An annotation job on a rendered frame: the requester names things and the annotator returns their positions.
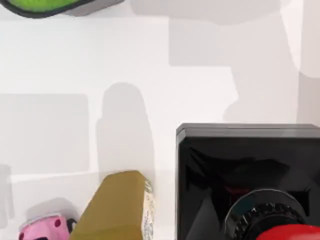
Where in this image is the olive yellow book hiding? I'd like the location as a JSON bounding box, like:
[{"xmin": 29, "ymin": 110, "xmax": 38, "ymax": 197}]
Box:
[{"xmin": 67, "ymin": 170, "xmax": 157, "ymax": 240}]

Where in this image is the red round object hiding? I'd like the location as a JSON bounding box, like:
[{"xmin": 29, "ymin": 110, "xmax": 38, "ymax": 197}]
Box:
[{"xmin": 257, "ymin": 223, "xmax": 320, "ymax": 240}]

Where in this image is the pink spotted toy car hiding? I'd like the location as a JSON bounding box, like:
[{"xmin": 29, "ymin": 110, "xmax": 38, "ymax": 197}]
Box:
[{"xmin": 18, "ymin": 213, "xmax": 78, "ymax": 240}]

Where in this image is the black box speaker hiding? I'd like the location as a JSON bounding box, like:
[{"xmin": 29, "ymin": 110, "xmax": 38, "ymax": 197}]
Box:
[{"xmin": 175, "ymin": 122, "xmax": 320, "ymax": 240}]

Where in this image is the green basin with dark rim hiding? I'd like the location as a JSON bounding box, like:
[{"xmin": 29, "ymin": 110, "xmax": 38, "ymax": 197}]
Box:
[{"xmin": 0, "ymin": 0, "xmax": 126, "ymax": 19}]

